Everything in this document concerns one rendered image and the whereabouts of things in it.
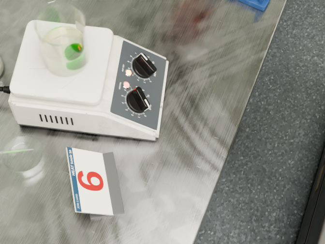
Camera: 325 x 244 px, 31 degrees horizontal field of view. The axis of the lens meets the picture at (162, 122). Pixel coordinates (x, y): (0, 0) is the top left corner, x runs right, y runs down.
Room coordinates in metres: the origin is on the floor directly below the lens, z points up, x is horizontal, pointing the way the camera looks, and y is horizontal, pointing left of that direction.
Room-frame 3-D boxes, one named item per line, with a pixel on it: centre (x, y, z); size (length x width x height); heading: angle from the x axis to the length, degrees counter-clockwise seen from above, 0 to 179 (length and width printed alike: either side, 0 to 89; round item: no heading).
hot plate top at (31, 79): (0.43, 0.14, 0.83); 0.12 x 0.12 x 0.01; 87
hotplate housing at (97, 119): (0.43, 0.11, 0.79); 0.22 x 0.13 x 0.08; 87
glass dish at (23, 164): (0.32, 0.18, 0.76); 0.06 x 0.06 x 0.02
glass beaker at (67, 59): (0.43, 0.13, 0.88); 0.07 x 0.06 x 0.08; 3
